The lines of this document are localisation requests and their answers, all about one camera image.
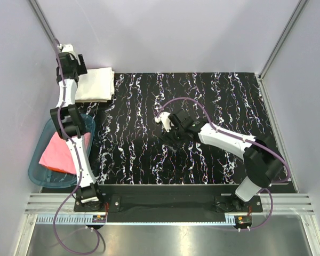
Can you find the white t shirt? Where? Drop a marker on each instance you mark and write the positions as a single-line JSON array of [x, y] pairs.
[[96, 86]]

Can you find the left aluminium frame post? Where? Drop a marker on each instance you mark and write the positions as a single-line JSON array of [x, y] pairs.
[[46, 28]]

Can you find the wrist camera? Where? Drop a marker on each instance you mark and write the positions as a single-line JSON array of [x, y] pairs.
[[67, 48], [163, 118]]

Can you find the grey slotted cable duct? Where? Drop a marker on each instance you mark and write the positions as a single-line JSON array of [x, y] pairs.
[[237, 221]]

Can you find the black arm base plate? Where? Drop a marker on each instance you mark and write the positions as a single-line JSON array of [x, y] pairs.
[[181, 201]]

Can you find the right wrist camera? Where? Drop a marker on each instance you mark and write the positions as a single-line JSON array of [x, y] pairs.
[[163, 118]]

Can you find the teal plastic basket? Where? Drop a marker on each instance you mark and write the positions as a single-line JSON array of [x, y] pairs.
[[41, 175]]

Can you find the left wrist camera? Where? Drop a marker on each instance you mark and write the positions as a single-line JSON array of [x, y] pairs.
[[67, 48]]

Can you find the pink t shirt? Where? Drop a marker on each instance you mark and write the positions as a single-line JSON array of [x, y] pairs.
[[56, 154]]

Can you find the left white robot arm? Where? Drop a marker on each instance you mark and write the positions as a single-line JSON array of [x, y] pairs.
[[70, 126]]

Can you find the black marble pattern mat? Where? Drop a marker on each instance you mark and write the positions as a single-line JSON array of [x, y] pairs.
[[126, 147]]

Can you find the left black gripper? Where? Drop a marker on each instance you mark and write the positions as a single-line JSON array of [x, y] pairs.
[[81, 70]]

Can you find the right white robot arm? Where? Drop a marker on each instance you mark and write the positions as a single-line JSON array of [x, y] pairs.
[[260, 158]]

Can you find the right aluminium frame post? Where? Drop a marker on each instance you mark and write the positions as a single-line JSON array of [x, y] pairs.
[[297, 12]]

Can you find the aluminium frame post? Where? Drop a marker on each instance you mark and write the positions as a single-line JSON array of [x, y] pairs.
[[46, 28], [297, 12]]

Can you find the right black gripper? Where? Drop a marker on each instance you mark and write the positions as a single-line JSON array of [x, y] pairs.
[[169, 135]]

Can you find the orange garment in basket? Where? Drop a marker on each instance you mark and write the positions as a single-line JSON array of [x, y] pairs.
[[55, 169]]

